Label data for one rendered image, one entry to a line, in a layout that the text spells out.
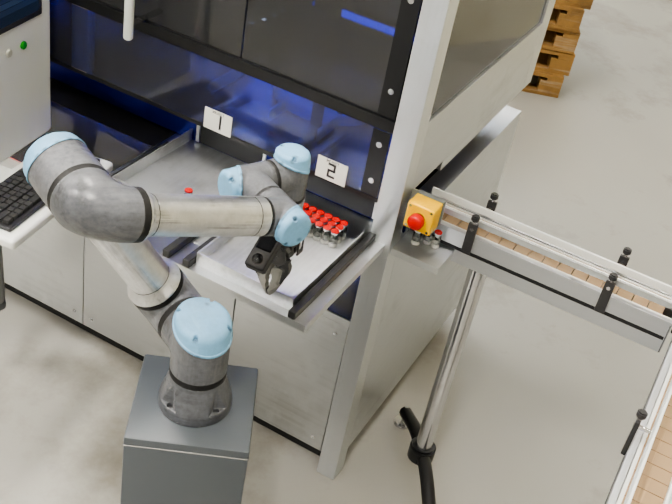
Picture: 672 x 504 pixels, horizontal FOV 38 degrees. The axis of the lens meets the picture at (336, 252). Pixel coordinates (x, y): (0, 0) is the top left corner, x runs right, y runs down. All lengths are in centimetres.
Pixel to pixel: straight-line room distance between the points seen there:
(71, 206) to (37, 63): 115
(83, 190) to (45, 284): 171
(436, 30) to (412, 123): 23
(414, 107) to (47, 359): 161
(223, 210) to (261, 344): 114
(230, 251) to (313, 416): 75
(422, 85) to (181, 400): 87
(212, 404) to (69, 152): 61
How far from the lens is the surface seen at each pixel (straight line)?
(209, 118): 256
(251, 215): 177
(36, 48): 272
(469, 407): 337
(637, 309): 241
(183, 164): 262
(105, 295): 314
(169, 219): 168
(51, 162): 169
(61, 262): 321
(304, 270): 229
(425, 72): 220
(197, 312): 192
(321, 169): 243
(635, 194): 491
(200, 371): 193
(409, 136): 228
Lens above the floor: 225
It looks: 35 degrees down
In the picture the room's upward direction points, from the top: 12 degrees clockwise
